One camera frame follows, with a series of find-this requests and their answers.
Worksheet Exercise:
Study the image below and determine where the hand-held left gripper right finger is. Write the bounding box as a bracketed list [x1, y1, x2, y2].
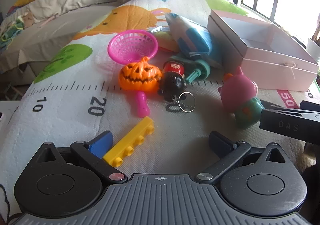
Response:
[195, 130, 288, 185]

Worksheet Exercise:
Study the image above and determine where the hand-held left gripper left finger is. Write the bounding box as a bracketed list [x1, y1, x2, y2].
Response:
[35, 130, 128, 184]

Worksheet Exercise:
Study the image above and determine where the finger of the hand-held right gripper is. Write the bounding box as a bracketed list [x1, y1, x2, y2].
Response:
[259, 108, 320, 144]
[260, 100, 320, 116]

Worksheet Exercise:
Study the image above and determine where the yellow building block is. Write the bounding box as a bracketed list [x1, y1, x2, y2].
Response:
[102, 116, 155, 167]

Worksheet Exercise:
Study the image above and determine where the pink cardboard box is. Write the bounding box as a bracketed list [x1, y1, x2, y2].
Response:
[207, 10, 320, 92]

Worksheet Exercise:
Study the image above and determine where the pink pig toy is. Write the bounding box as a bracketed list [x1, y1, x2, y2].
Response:
[217, 66, 266, 130]

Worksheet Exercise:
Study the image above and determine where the teal plastic toy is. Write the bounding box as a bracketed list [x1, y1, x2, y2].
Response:
[172, 53, 212, 84]

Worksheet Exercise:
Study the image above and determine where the black red doll keychain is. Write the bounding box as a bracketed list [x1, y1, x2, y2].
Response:
[157, 60, 195, 113]

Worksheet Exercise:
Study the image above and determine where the orange pumpkin toy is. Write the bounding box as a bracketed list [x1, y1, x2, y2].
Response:
[118, 56, 162, 91]

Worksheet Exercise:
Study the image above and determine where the pink toy strainer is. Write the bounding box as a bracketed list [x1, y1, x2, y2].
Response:
[107, 30, 159, 118]

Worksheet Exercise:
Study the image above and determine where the blue white tissue packet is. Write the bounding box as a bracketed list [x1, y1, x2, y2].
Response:
[165, 13, 224, 68]

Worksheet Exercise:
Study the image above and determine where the printed play mat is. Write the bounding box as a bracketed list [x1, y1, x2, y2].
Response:
[0, 0, 320, 225]

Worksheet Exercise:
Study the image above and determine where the green knitted item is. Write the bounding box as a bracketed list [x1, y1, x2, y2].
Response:
[0, 19, 24, 49]

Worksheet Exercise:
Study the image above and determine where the small brown plush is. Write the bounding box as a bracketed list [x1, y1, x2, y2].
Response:
[21, 13, 34, 28]

